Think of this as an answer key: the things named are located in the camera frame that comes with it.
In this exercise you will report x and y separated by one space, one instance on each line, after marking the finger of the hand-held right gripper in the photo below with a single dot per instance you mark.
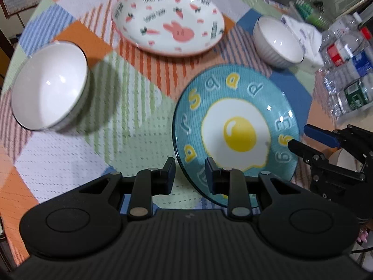
303 151
317 133

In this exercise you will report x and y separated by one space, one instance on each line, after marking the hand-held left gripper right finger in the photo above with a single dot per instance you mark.
208 178

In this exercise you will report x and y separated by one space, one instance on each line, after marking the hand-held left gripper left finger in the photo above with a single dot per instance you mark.
169 178

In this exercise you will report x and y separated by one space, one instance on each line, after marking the teal fried egg plate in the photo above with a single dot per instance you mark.
233 108

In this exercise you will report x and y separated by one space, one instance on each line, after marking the white ribbed bowl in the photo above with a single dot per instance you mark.
276 39
49 84

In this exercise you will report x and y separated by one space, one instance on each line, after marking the white bunny and carrot plate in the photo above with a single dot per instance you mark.
169 20

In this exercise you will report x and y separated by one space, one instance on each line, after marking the green label water bottle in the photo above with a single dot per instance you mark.
357 93

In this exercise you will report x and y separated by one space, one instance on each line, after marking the blue label water bottle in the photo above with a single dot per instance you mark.
360 65

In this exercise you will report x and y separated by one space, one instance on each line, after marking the red label water bottle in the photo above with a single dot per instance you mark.
339 54

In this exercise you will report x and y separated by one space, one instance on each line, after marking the colourful checked tablecloth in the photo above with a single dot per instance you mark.
72 157

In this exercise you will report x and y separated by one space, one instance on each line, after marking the white tissue pack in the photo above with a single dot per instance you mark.
304 35

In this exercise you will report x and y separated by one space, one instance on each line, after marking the clear white cap water bottle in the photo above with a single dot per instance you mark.
346 23

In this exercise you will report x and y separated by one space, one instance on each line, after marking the green plastic basket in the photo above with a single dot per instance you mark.
309 11

